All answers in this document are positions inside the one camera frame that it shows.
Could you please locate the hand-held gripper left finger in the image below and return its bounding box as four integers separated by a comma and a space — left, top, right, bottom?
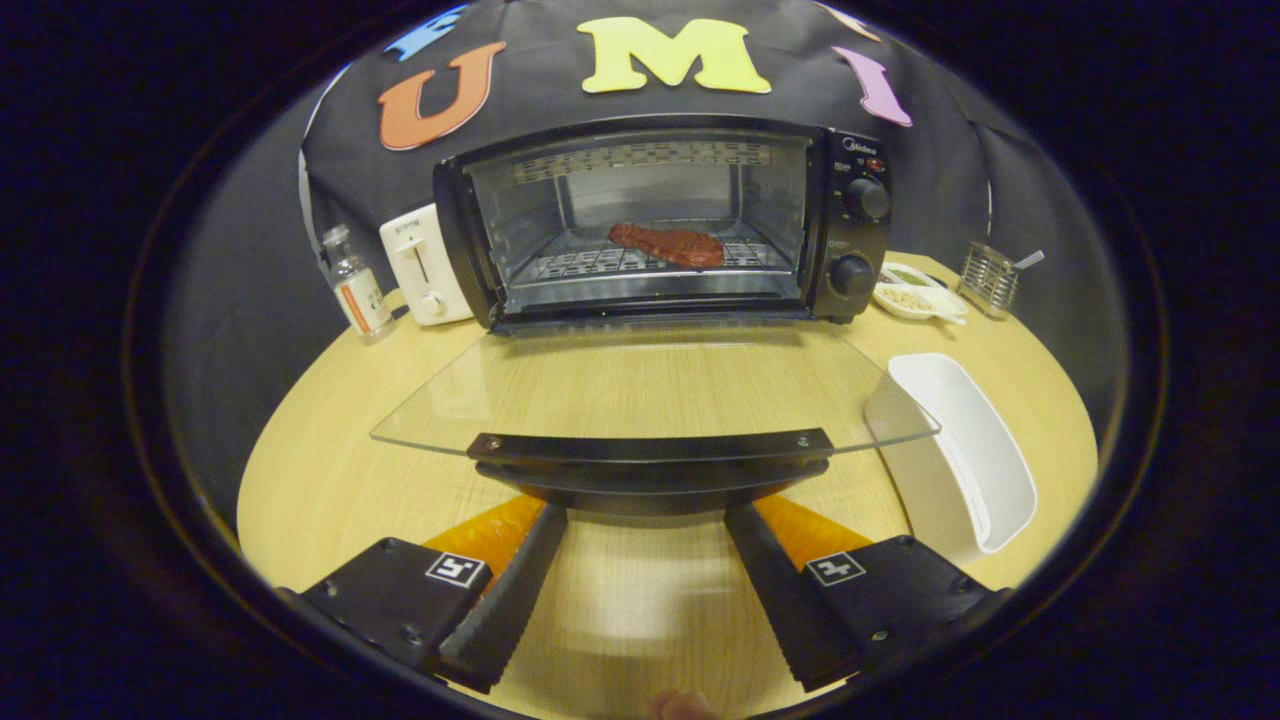
290, 503, 569, 693

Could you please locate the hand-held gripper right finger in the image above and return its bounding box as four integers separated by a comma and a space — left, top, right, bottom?
725, 503, 1011, 693

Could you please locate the black toaster oven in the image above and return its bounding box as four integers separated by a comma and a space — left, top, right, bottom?
370, 113, 941, 518

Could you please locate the red raw meat steak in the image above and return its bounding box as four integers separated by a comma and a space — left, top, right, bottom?
607, 222, 727, 269

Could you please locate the white bread toaster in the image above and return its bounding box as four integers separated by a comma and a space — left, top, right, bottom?
379, 203, 474, 327

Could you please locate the white rectangular dish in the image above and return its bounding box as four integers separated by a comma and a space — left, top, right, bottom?
864, 352, 1039, 566

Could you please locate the white divided condiment dish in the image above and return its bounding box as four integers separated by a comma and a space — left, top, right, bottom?
873, 262, 969, 326

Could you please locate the clear glass bottle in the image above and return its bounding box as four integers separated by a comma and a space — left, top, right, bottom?
322, 224, 396, 341

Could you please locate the metal wire utensil holder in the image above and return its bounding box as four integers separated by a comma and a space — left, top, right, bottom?
958, 242, 1021, 319

